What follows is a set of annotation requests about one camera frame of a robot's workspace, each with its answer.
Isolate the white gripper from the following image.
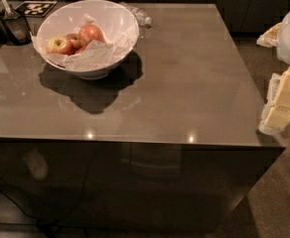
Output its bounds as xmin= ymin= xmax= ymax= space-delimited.
xmin=256 ymin=11 xmax=290 ymax=136

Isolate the large red apple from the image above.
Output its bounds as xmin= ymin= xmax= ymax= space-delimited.
xmin=78 ymin=24 xmax=104 ymax=46

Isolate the white bowl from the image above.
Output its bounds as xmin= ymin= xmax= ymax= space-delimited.
xmin=36 ymin=0 xmax=140 ymax=81

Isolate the small red apple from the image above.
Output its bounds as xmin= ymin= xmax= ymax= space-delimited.
xmin=66 ymin=34 xmax=81 ymax=50

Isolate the yellow-red apple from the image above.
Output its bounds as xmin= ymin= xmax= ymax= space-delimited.
xmin=46 ymin=36 xmax=73 ymax=56

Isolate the clear plastic water bottle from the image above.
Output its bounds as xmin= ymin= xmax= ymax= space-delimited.
xmin=120 ymin=2 xmax=152 ymax=27

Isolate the white crumpled paper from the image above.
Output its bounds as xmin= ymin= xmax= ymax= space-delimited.
xmin=31 ymin=13 xmax=139 ymax=72

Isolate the black fiducial marker card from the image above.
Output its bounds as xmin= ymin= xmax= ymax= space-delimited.
xmin=17 ymin=1 xmax=57 ymax=18

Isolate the black scoop with white handle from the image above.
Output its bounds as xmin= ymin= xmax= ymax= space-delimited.
xmin=0 ymin=0 xmax=32 ymax=46

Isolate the black cable on floor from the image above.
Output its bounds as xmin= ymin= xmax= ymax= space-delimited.
xmin=0 ymin=177 xmax=89 ymax=238

